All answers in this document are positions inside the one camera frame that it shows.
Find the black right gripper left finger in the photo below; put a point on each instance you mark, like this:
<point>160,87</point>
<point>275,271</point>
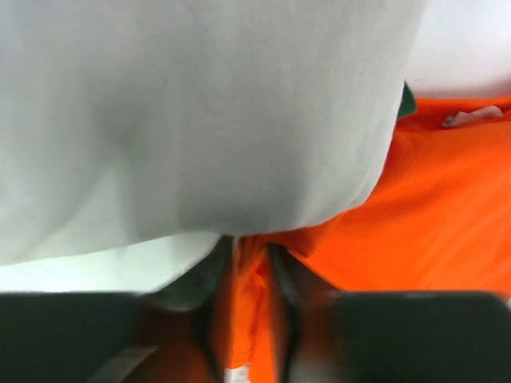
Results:
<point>178,333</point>

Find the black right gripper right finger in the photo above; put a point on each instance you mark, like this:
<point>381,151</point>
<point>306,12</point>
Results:
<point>323,334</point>

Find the orange t-shirt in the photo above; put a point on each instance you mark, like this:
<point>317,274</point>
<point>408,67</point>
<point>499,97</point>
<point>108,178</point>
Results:
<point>438,219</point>

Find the cream and green t-shirt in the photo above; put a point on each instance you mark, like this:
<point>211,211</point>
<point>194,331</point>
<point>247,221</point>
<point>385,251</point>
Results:
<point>135,133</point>

